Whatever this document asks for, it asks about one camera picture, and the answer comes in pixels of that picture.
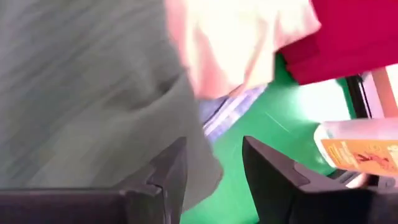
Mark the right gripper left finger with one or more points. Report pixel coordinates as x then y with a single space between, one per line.
109 205

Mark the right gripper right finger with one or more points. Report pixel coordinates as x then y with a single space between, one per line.
311 202

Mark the dark green garment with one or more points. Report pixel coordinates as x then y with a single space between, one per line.
87 93

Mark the light blue garment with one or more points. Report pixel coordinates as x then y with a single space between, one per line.
230 112

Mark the beige garment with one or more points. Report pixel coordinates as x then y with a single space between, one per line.
236 40

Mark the red plastic laundry bin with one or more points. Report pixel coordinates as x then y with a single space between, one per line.
351 34

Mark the green table mat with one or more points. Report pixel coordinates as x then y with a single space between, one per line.
273 124

